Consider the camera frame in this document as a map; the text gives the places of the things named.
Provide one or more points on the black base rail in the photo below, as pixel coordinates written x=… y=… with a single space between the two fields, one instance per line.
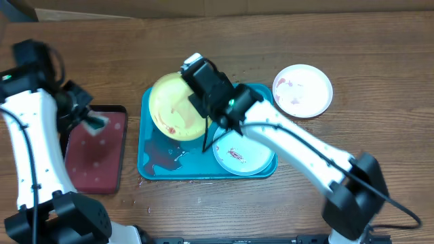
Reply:
x=302 y=239

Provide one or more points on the yellow-green plate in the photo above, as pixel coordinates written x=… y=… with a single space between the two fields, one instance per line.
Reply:
x=171 y=110

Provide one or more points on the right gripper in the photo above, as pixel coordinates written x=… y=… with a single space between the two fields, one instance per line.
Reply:
x=205 y=103

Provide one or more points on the light blue plate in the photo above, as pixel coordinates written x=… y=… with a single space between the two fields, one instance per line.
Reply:
x=241 y=156

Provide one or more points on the black tray with red water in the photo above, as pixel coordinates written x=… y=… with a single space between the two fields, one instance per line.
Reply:
x=94 y=163

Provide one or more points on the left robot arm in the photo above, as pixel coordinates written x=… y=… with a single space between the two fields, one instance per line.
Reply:
x=50 y=210

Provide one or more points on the green scrub sponge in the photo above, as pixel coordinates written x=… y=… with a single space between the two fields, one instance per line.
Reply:
x=93 y=123

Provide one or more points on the teal plastic tray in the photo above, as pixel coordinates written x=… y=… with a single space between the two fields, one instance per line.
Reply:
x=162 y=158

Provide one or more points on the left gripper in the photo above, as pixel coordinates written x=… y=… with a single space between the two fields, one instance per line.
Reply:
x=67 y=123

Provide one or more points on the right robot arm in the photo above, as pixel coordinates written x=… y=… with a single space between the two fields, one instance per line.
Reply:
x=354 y=187

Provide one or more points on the white plate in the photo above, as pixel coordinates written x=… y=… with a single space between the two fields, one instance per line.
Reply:
x=302 y=91

